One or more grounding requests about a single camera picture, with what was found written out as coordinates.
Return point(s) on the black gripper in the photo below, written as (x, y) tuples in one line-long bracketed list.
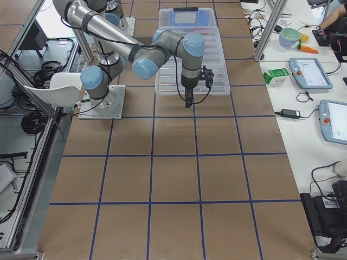
[(187, 83)]

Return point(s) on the clear plastic box lid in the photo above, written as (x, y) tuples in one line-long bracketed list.
[(213, 58)]

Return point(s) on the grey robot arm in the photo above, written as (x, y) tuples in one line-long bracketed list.
[(90, 17)]

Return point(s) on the clear plastic storage box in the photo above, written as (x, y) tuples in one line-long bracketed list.
[(202, 17)]

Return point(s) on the green white carton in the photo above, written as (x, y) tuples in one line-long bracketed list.
[(276, 76)]

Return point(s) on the black power adapter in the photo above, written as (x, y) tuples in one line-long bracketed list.
[(289, 113)]

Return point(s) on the green blue bowl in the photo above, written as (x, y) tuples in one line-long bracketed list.
[(288, 37)]

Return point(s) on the teach pendant tablet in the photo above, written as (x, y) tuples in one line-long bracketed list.
[(309, 73), (332, 117)]

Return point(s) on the white chair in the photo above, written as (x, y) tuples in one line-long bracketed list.
[(63, 91)]

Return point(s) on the toy carrot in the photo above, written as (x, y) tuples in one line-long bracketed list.
[(306, 49)]

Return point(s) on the black device on table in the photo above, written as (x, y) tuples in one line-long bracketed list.
[(326, 216)]

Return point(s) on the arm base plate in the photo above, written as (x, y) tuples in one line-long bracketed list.
[(111, 107)]

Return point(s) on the aluminium frame post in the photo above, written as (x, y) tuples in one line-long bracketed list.
[(272, 22)]

